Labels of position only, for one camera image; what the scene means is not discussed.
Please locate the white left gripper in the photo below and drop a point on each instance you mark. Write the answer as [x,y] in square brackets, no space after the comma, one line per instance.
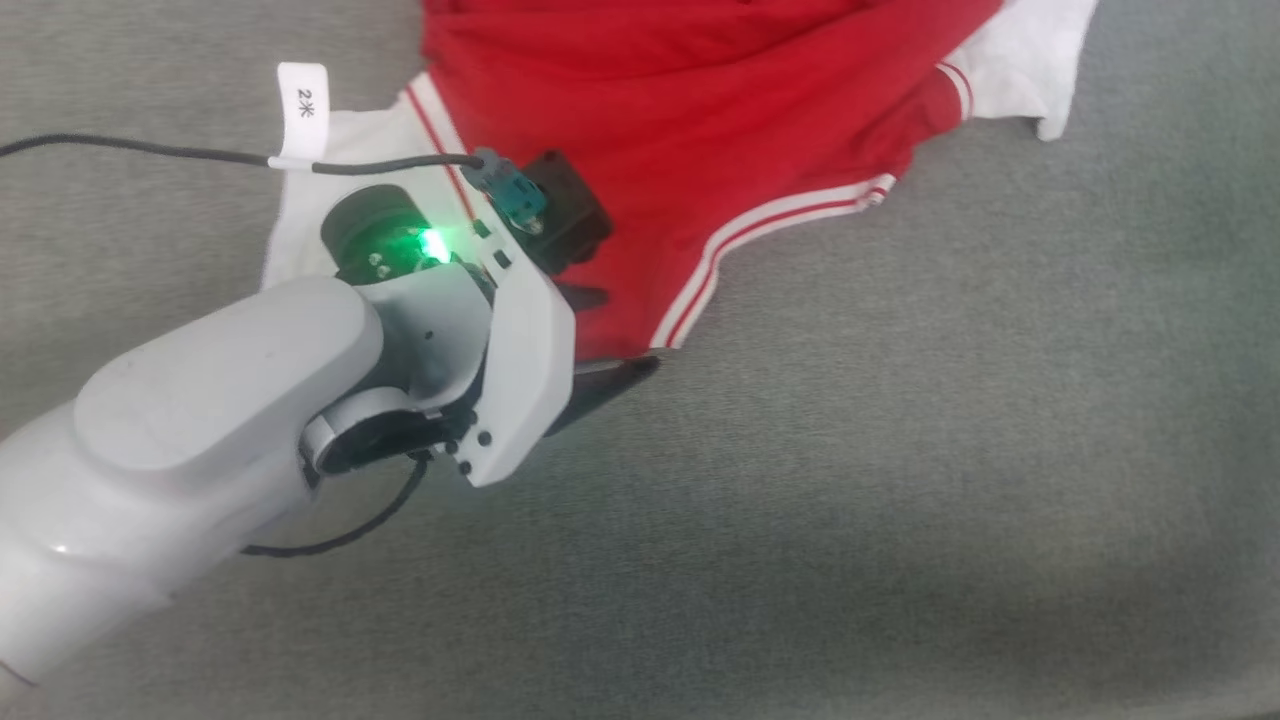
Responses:
[530,350]

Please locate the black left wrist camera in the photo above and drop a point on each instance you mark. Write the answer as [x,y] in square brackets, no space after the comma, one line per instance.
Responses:
[570,215]

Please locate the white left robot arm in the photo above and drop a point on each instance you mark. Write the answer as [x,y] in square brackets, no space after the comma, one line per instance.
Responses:
[200,430]

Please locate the red and white basketball jersey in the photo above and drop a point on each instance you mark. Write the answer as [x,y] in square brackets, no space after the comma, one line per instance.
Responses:
[700,120]

